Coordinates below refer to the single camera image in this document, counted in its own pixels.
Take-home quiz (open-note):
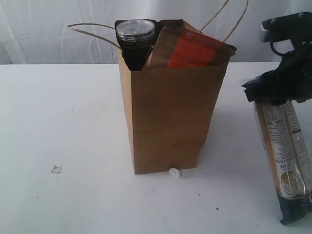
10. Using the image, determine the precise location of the brown pouch orange label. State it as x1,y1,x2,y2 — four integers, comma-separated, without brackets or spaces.
143,26,236,70

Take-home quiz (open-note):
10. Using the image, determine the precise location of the brown paper bag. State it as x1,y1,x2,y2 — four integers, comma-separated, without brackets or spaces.
67,0,249,176

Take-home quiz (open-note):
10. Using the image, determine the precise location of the white marshmallow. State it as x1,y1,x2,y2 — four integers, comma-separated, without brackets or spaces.
169,168,181,178

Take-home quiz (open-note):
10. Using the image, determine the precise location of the torn clear tape scrap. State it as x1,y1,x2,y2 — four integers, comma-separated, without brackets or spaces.
51,165,62,174

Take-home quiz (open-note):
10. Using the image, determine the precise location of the blue noodle packet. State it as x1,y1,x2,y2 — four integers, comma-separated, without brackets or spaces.
241,75,312,226

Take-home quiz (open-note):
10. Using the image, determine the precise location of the dark can silver lid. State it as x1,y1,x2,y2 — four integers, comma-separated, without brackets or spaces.
115,19,156,71

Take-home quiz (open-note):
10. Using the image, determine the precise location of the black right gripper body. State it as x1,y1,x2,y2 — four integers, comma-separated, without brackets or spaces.
258,48,312,103

